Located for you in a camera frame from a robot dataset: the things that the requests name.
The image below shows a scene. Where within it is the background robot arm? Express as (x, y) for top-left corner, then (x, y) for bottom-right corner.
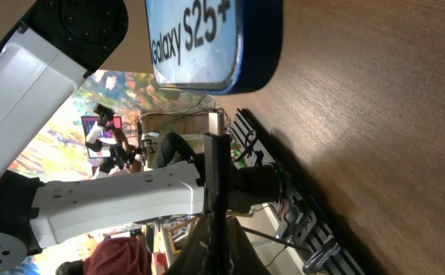
(85, 103), (142, 179)

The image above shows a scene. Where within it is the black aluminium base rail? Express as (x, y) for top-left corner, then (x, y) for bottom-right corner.
(229, 109), (369, 275)

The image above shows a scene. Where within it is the background monitor screen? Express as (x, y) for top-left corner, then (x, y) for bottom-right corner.
(81, 116), (122, 159)

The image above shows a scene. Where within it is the blue Galaxy smartphone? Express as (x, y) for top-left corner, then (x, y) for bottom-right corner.
(145, 0), (284, 95)

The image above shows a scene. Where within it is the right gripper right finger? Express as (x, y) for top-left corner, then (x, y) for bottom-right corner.
(222, 217), (271, 275)

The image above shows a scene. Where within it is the black charging cable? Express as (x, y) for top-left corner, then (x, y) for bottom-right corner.
(203, 110), (232, 275)

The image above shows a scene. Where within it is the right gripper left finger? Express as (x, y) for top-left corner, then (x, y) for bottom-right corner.
(164, 215), (217, 275)

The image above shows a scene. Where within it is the person in maroon shirt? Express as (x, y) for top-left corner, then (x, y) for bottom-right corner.
(54, 235), (154, 275)

